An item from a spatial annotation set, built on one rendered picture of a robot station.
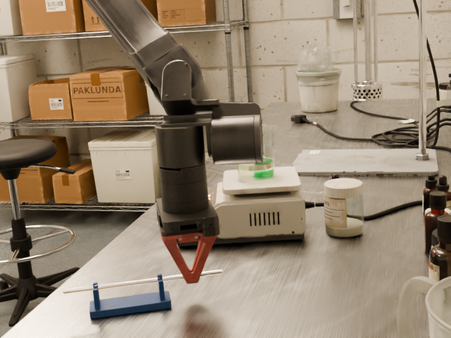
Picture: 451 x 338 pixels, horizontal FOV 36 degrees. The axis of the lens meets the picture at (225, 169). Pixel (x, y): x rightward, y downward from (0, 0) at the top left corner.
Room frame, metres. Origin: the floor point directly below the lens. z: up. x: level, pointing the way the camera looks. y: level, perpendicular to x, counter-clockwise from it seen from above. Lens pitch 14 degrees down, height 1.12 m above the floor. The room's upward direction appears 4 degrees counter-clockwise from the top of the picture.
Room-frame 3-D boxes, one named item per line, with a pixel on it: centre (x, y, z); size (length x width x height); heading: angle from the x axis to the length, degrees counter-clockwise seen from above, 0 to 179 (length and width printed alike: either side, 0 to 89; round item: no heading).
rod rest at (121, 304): (0.80, 0.13, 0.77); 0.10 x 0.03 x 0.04; 99
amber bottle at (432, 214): (0.90, -0.29, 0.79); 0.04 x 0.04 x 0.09
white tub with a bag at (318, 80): (2.14, -0.31, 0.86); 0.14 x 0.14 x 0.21
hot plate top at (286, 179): (1.05, -0.05, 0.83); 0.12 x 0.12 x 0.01; 88
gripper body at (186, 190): (0.81, 0.05, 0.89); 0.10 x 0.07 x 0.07; 9
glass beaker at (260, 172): (1.05, -0.05, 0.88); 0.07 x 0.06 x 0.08; 171
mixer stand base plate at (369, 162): (1.43, -0.30, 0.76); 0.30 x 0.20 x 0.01; 74
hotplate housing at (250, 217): (1.06, -0.03, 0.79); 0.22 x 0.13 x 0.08; 88
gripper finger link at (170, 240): (0.82, 0.05, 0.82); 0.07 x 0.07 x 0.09; 9
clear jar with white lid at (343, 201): (1.02, -0.18, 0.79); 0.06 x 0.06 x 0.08
